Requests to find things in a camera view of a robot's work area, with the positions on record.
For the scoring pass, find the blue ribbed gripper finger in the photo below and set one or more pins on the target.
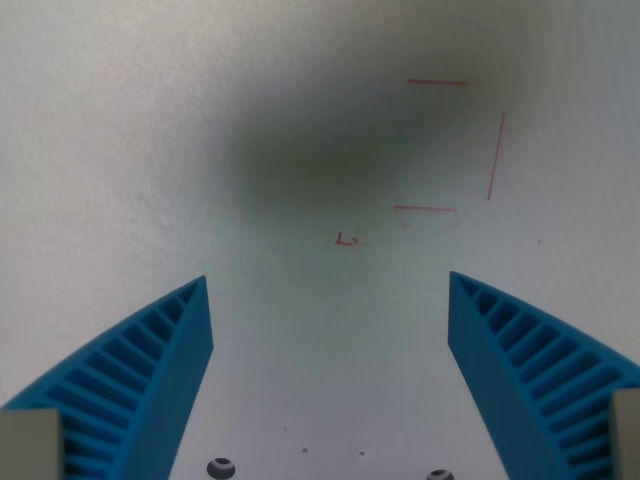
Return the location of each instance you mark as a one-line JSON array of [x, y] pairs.
[[492, 380], [165, 380]]

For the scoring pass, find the grey finger mount block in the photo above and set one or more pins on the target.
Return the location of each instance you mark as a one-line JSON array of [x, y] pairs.
[[626, 434], [29, 444]]

